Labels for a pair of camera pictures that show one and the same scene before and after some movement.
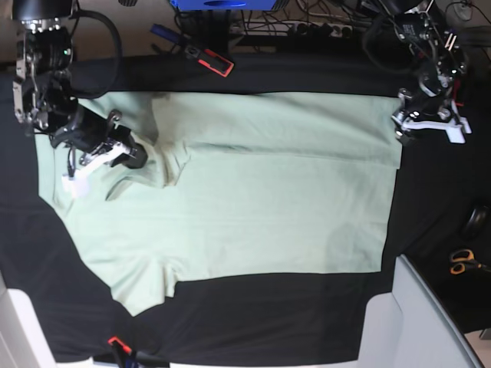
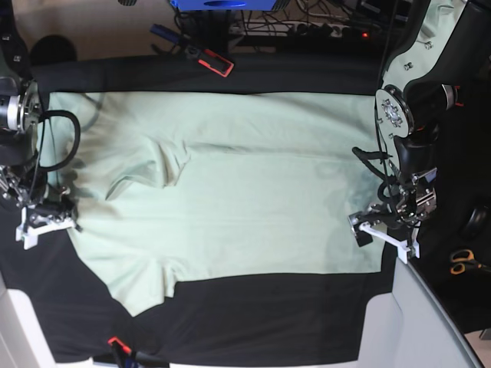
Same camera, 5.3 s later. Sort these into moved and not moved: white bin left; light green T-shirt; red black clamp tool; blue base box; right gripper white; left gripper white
Moved: right gripper white; left gripper white
Not moved: light green T-shirt; blue base box; red black clamp tool; white bin left
